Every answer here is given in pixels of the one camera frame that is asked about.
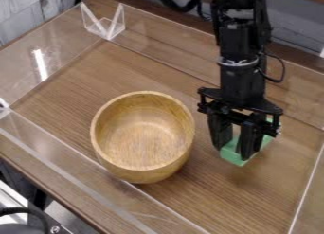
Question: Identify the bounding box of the black cable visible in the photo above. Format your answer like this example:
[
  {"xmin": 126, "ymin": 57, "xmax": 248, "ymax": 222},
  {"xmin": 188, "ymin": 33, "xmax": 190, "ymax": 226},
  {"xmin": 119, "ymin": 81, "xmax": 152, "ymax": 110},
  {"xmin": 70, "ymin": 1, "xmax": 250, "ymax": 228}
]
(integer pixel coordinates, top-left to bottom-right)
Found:
[{"xmin": 0, "ymin": 207, "xmax": 51, "ymax": 234}]

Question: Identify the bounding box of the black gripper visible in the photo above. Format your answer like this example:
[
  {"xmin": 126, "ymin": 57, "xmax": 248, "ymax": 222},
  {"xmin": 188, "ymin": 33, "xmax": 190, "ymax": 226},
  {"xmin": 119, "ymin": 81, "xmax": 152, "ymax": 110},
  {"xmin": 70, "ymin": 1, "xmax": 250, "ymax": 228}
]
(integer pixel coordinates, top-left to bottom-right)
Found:
[{"xmin": 198, "ymin": 56, "xmax": 284, "ymax": 160}]

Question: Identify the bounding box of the brown wooden bowl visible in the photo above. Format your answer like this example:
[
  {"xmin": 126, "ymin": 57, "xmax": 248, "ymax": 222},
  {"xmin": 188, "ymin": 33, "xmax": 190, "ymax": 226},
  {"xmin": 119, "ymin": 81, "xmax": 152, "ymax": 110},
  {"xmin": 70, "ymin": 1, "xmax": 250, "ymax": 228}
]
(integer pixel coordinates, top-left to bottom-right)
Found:
[{"xmin": 90, "ymin": 91, "xmax": 195, "ymax": 184}]

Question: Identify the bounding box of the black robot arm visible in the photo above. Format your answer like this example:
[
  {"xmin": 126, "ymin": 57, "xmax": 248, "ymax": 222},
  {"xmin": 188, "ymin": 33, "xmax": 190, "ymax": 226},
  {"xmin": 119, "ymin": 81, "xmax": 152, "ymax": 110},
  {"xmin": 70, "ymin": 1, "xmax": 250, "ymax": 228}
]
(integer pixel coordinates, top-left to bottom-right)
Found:
[{"xmin": 160, "ymin": 0, "xmax": 284, "ymax": 161}]

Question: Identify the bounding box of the green rectangular block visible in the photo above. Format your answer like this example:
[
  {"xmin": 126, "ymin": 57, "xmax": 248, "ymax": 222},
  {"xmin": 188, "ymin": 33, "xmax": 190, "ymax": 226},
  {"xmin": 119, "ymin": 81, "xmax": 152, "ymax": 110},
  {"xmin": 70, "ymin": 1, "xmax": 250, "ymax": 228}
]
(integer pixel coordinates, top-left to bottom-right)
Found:
[{"xmin": 220, "ymin": 119, "xmax": 274, "ymax": 167}]

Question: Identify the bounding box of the black metal base bracket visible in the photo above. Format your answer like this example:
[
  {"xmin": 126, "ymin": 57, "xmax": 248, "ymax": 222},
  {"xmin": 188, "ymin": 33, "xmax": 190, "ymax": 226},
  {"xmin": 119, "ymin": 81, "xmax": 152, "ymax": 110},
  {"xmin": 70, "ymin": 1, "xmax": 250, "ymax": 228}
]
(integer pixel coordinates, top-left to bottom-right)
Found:
[{"xmin": 27, "ymin": 202, "xmax": 74, "ymax": 234}]

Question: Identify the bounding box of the clear acrylic tray wall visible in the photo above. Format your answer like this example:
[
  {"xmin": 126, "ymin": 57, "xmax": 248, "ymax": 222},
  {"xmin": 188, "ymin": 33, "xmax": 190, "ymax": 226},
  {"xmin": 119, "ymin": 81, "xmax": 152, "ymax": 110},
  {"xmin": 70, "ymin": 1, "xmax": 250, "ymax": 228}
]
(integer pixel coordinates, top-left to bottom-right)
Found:
[{"xmin": 0, "ymin": 0, "xmax": 324, "ymax": 234}]

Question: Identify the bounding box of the clear acrylic corner bracket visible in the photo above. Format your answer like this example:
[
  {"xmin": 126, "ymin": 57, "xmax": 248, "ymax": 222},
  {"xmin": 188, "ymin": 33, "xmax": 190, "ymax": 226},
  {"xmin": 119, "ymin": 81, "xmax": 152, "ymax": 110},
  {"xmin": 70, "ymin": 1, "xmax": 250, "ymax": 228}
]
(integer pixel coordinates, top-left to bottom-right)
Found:
[{"xmin": 80, "ymin": 3, "xmax": 126, "ymax": 41}]

